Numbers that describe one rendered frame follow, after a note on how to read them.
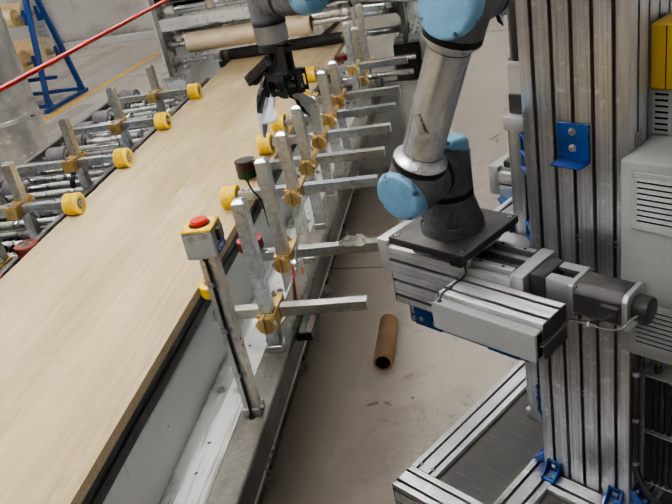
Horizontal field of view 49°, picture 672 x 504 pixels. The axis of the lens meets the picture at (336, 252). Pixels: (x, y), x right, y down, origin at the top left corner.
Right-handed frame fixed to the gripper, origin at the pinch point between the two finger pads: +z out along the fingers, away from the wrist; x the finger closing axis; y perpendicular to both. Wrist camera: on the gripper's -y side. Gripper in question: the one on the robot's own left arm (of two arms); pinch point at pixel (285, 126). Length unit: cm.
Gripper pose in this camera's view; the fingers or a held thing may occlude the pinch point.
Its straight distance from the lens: 179.2
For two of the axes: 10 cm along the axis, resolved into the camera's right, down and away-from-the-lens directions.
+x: 6.9, -4.4, 5.7
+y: 7.0, 2.1, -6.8
